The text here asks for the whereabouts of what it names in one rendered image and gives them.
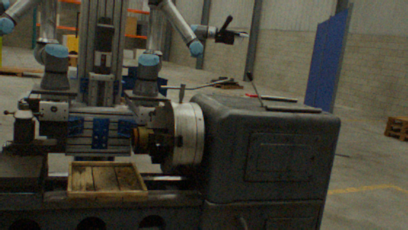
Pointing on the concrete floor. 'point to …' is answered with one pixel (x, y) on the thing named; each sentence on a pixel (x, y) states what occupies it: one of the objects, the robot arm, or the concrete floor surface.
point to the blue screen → (327, 62)
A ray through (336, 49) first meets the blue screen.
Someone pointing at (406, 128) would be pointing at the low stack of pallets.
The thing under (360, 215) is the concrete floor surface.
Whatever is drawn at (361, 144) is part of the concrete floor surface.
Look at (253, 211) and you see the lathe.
